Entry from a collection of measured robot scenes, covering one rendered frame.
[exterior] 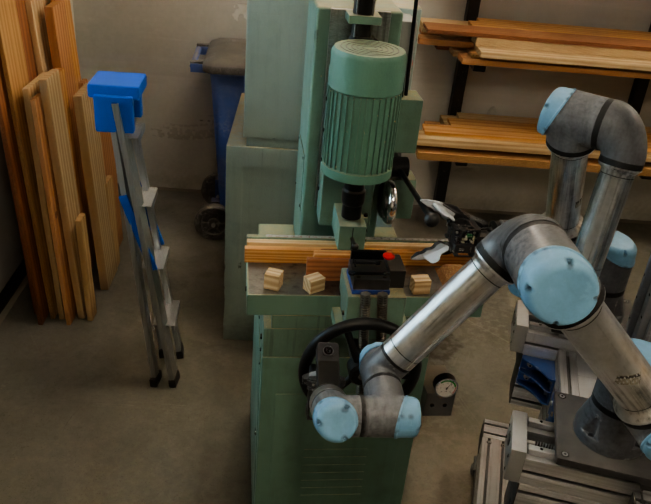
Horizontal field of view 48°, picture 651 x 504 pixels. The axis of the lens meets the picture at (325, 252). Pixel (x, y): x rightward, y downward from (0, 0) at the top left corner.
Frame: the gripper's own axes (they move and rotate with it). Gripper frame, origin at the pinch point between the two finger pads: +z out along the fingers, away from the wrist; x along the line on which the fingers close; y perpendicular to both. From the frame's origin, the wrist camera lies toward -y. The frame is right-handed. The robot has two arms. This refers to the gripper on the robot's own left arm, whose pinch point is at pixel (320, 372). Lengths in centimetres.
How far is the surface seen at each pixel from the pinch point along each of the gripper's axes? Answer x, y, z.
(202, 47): -48, -122, 218
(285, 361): -6.5, 2.7, 27.8
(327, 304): 2.8, -13.3, 19.8
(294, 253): -5.5, -25.2, 30.6
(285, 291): -7.8, -16.0, 19.7
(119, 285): -78, -2, 187
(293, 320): -5.3, -8.7, 21.8
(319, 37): -3, -80, 23
